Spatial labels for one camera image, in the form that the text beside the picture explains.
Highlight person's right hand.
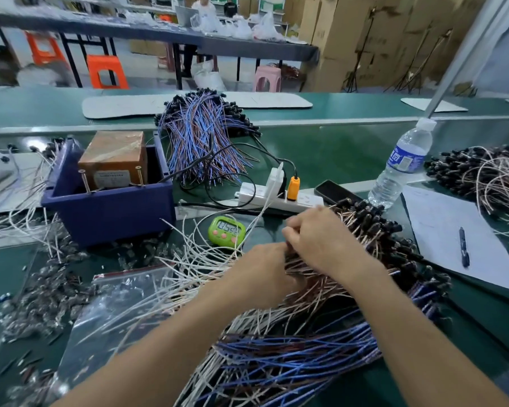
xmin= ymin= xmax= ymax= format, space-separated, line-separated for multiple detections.
xmin=282 ymin=205 xmax=367 ymax=281

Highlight person's left hand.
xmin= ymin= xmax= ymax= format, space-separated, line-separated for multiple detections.
xmin=222 ymin=241 xmax=298 ymax=310

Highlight person's right forearm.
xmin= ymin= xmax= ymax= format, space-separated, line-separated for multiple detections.
xmin=333 ymin=255 xmax=509 ymax=407

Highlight white power strip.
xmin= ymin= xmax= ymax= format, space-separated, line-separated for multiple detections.
xmin=234 ymin=182 xmax=325 ymax=214

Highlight white charger plug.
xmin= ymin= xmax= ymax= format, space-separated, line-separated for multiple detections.
xmin=265 ymin=162 xmax=286 ymax=197

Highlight black smartphone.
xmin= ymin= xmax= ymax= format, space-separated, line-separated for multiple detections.
xmin=314 ymin=180 xmax=363 ymax=207

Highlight green digital timer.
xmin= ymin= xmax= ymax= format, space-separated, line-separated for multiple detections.
xmin=208 ymin=216 xmax=247 ymax=249

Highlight clear water bottle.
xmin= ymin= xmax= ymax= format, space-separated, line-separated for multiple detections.
xmin=368 ymin=118 xmax=437 ymax=210

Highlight pink plastic stool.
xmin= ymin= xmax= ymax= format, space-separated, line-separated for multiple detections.
xmin=253 ymin=65 xmax=282 ymax=93

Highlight white paper sheet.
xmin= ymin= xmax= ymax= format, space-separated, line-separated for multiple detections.
xmin=401 ymin=185 xmax=509 ymax=295

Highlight dark blue pen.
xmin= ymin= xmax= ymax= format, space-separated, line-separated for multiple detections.
xmin=459 ymin=227 xmax=471 ymax=268

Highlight white plastic bag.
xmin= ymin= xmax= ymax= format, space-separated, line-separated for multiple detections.
xmin=190 ymin=59 xmax=227 ymax=93

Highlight blue plastic bin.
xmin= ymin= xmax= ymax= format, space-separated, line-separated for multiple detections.
xmin=41 ymin=132 xmax=176 ymax=247

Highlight small white foam mat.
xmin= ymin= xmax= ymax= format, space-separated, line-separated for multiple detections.
xmin=400 ymin=97 xmax=468 ymax=112

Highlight brown solder pot box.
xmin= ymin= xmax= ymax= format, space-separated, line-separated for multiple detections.
xmin=78 ymin=131 xmax=148 ymax=190

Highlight clear zip plastic bag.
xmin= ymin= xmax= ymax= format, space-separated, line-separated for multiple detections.
xmin=53 ymin=267 xmax=183 ymax=390

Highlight heap of white plastic bags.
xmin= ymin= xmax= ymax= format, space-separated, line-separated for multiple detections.
xmin=191 ymin=12 xmax=286 ymax=42

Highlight stack of cardboard boxes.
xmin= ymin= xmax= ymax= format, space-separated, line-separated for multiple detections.
xmin=282 ymin=0 xmax=488 ymax=93

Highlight long dark table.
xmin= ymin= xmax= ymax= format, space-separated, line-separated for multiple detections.
xmin=0 ymin=10 xmax=320 ymax=90

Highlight orange plastic stool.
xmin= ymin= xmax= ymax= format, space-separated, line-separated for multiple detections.
xmin=87 ymin=55 xmax=129 ymax=90
xmin=25 ymin=31 xmax=66 ymax=66

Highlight grey metal pole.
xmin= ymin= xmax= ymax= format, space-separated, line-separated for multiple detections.
xmin=423 ymin=0 xmax=509 ymax=119

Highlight heap of clear tube pieces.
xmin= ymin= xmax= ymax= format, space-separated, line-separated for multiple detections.
xmin=0 ymin=233 xmax=170 ymax=341

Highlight pile of blue wires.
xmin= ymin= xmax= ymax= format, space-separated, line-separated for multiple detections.
xmin=187 ymin=280 xmax=450 ymax=407

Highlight bundle of blue brown wires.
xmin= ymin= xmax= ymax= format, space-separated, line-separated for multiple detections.
xmin=154 ymin=89 xmax=261 ymax=187

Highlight scattered white wires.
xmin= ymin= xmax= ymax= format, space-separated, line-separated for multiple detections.
xmin=0 ymin=137 xmax=68 ymax=259

